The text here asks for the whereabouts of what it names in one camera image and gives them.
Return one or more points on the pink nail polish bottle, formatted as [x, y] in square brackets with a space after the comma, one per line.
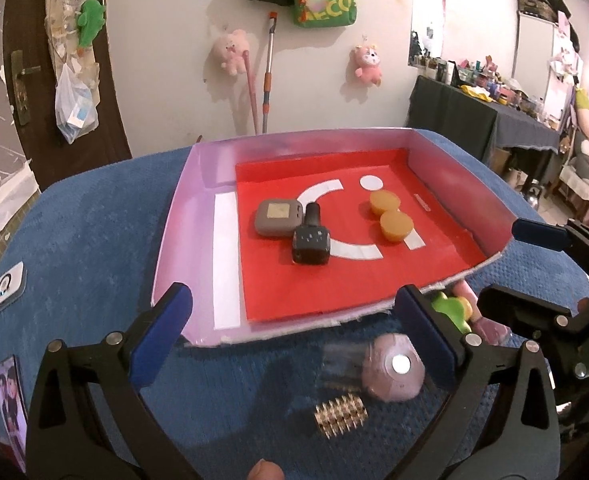
[490, 331]

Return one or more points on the brown square compact case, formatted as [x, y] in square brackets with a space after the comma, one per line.
[278, 218]

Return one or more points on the clear hanging door organizer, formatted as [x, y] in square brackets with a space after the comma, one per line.
[63, 36]

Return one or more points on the pink stick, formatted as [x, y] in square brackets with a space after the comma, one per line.
[251, 91]

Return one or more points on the dark brown door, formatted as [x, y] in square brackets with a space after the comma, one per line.
[51, 158]

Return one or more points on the operator thumb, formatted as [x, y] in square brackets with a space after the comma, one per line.
[266, 470]

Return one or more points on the black nail polish bottle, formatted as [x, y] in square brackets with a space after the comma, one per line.
[311, 241]

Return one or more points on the lilac round mini camera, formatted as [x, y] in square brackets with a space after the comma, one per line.
[392, 369]

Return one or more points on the green duck toy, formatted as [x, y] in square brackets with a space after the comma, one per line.
[457, 309]

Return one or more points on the brass door handle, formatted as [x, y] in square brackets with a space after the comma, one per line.
[18, 74]

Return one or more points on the pink fox plush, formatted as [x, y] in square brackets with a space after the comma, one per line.
[367, 62]

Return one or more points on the orange round cake toy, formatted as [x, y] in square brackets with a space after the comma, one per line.
[382, 201]
[395, 225]

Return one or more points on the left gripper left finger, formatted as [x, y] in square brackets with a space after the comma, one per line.
[66, 438]

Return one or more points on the green dinosaur plush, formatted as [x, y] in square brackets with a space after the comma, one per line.
[90, 22]

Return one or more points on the white plastic bag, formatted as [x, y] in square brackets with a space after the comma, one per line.
[75, 111]

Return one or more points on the gold studded cylinder bottle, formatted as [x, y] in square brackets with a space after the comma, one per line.
[340, 415]

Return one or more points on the white square sticker card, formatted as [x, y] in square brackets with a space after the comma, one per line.
[12, 284]

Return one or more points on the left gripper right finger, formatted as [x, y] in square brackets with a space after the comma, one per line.
[520, 439]

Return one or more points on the pink bear plush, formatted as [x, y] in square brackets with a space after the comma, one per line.
[229, 52]

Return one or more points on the dark cloth covered table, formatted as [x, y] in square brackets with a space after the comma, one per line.
[480, 128]

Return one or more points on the photo card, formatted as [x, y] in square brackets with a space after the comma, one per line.
[12, 409]

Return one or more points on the pink red cardboard tray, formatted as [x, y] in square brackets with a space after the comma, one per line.
[246, 286]

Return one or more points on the white board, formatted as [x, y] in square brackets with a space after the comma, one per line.
[534, 49]

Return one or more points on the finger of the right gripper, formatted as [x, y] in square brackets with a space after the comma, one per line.
[540, 234]
[527, 316]

